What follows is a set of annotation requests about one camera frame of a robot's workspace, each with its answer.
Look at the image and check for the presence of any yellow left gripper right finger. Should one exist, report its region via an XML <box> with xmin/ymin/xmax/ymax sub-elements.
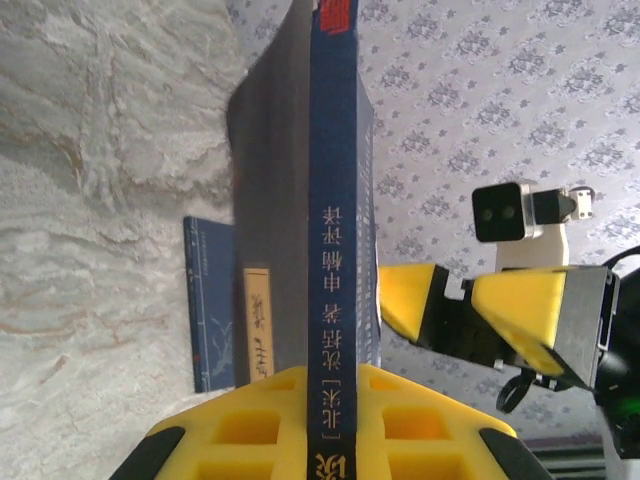
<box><xmin>356</xmin><ymin>362</ymin><xmax>549</xmax><ymax>480</ymax></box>

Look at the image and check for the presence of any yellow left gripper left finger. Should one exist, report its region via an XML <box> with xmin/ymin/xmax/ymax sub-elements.
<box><xmin>110</xmin><ymin>364</ymin><xmax>310</xmax><ymax>480</ymax></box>

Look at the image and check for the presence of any dark blue book with QR codes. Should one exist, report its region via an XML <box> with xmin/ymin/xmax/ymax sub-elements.
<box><xmin>224</xmin><ymin>0</ymin><xmax>385</xmax><ymax>480</ymax></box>

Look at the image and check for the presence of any dark blue book with yellow label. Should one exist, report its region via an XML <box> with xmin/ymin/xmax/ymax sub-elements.
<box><xmin>183</xmin><ymin>215</ymin><xmax>277</xmax><ymax>394</ymax></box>

